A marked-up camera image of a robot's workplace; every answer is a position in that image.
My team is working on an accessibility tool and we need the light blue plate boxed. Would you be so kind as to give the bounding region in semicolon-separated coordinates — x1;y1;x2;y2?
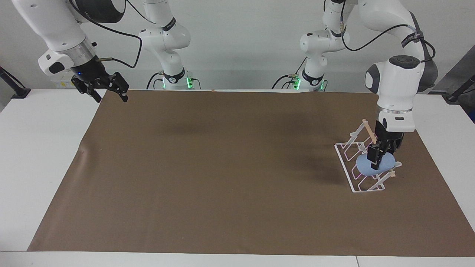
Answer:
355;152;397;178

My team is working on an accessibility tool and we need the black stand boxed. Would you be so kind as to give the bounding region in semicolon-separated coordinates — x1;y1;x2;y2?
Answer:
445;73;475;103
0;66;32;99

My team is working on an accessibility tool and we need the black cable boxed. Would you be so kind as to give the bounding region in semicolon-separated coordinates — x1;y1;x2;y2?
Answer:
323;0;437;63
271;57;308;90
146;72;164;90
69;0;166;69

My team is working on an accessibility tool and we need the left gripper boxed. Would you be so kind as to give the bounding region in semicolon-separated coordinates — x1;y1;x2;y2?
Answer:
367;120;405;171

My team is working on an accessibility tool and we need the white wire cup holder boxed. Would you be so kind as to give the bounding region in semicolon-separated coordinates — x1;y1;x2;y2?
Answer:
334;119;403;194

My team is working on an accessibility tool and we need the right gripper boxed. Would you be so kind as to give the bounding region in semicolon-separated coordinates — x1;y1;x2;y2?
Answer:
71;56;130;103

